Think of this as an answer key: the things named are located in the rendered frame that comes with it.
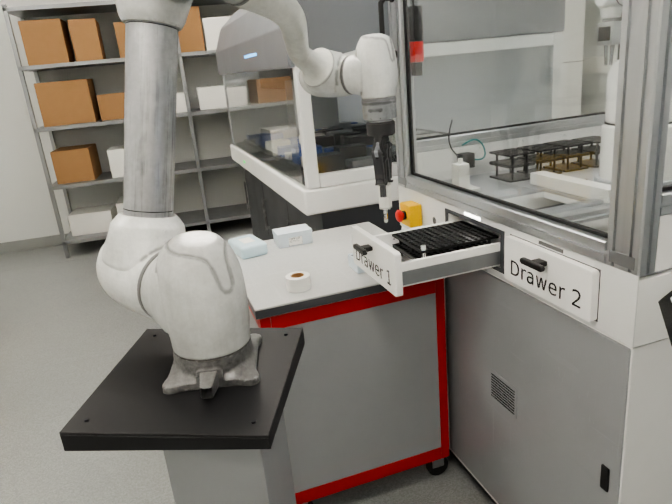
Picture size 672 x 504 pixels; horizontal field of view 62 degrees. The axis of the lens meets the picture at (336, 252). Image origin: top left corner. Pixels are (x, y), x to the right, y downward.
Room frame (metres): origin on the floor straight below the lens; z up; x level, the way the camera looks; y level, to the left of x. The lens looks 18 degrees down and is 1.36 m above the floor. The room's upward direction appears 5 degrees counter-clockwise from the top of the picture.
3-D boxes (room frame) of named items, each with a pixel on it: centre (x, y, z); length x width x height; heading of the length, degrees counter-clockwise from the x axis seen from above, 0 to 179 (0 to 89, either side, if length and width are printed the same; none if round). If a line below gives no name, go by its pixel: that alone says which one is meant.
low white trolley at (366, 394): (1.76, 0.04, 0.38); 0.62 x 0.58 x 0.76; 17
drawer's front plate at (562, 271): (1.15, -0.46, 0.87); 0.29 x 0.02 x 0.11; 17
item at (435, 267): (1.43, -0.30, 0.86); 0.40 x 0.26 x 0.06; 107
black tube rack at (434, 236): (1.43, -0.29, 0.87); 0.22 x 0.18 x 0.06; 107
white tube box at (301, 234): (1.95, 0.15, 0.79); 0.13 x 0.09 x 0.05; 107
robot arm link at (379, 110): (1.51, -0.15, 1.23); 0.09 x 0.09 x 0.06
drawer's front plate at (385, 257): (1.37, -0.10, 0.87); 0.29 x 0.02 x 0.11; 17
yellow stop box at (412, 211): (1.76, -0.25, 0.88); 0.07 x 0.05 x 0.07; 17
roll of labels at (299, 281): (1.50, 0.12, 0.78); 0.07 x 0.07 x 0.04
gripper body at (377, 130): (1.51, -0.15, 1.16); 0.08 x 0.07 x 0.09; 159
